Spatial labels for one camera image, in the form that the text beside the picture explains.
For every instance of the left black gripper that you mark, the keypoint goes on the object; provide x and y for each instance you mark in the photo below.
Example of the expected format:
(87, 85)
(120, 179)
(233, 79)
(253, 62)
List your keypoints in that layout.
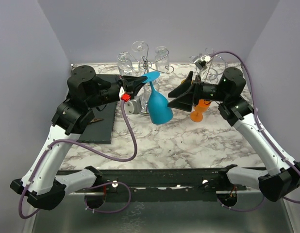
(132, 83)

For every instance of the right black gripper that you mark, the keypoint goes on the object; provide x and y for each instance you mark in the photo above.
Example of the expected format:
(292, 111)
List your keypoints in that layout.
(186, 101)

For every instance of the clear wine glass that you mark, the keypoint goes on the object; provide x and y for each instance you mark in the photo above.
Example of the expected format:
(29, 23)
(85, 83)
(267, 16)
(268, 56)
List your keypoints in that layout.
(128, 71)
(145, 99)
(142, 50)
(162, 59)
(123, 61)

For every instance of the chrome swirl wine glass rack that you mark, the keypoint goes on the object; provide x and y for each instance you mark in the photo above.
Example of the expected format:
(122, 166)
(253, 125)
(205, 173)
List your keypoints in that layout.
(151, 65)

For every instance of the orange plastic wine glass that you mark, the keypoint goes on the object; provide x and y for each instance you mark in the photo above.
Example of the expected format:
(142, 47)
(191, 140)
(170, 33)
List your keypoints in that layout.
(197, 114)

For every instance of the blue plastic wine glass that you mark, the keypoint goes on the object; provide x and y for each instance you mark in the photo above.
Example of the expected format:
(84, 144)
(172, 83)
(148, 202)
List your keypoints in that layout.
(159, 111)

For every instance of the dark grey box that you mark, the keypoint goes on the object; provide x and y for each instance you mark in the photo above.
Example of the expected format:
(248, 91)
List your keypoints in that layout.
(99, 132)

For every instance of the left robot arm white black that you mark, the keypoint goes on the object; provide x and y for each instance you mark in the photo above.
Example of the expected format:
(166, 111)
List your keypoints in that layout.
(41, 186)

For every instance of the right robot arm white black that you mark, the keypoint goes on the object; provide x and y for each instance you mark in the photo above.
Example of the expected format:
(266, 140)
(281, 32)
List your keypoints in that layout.
(282, 174)

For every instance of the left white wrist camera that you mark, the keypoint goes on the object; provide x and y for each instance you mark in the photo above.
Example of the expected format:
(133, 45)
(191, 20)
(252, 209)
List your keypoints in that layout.
(131, 106)

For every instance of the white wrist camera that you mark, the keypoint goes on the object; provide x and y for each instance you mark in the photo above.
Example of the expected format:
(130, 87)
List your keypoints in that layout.
(201, 61)
(131, 106)

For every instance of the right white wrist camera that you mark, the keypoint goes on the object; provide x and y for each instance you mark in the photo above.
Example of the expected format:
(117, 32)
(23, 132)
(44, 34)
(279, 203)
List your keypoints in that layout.
(201, 61)

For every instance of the chrome spiral wire rack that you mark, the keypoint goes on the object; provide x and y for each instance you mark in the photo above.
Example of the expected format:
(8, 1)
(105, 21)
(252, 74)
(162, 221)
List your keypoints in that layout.
(213, 71)

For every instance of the yellow handled pliers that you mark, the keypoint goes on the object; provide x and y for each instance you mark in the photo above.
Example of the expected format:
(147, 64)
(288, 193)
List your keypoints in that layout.
(95, 120)

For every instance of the aluminium mounting rail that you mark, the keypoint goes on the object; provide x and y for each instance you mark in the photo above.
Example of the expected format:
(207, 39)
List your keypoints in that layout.
(207, 179)

